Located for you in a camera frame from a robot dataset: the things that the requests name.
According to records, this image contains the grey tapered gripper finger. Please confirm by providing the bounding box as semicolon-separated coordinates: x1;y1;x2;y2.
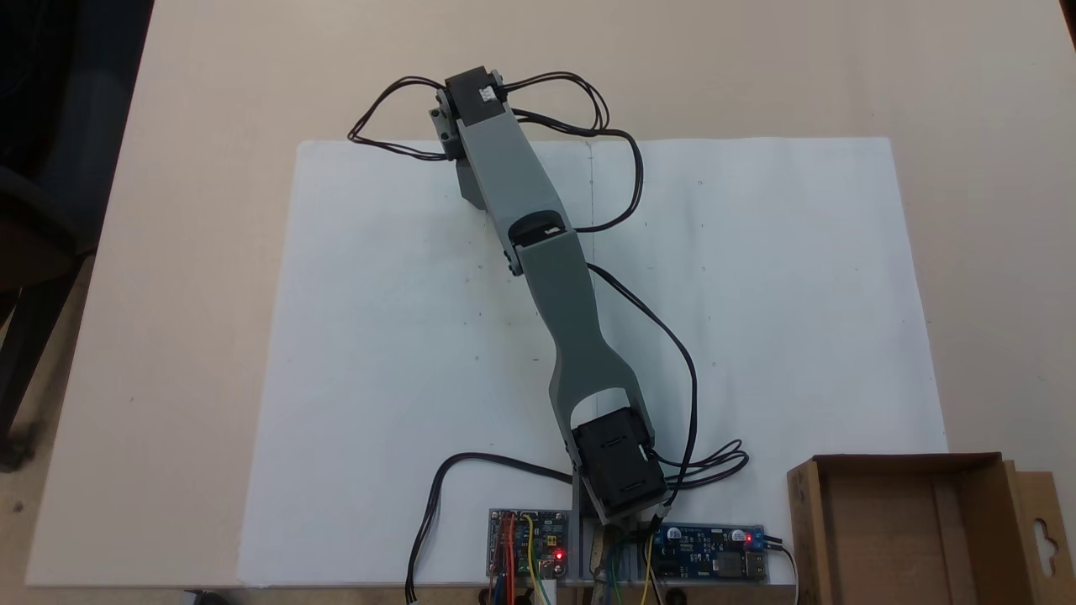
456;158;491;211

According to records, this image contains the dark chair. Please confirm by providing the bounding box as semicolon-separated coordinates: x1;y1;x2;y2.
0;0;157;473

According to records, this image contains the blue circuit board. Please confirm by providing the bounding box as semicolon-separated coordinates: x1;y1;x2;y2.
651;524;770;582

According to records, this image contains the brown cardboard box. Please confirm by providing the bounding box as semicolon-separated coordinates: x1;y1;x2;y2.
786;452;1070;605

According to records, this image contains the black servo cable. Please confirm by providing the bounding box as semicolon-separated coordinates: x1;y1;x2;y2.
649;439;751;494
587;264;699;492
347;76;451;162
503;71;646;234

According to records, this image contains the black power cable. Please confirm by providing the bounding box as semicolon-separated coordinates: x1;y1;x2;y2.
406;454;577;602

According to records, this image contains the yellow jumper wire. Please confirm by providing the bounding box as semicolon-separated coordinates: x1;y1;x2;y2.
523;514;556;605

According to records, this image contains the red jumper wire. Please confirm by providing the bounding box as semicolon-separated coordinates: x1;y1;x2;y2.
499;514;517;604

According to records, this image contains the circuit board with coloured wires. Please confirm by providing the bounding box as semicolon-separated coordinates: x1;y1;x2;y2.
488;508;571;581

